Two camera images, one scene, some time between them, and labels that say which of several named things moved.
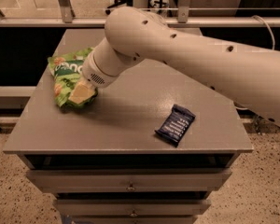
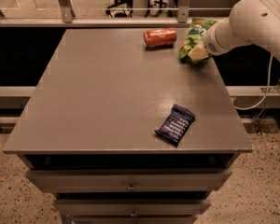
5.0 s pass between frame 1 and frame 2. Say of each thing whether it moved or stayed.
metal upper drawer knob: stayed
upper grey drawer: stayed
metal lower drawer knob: stayed
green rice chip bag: moved
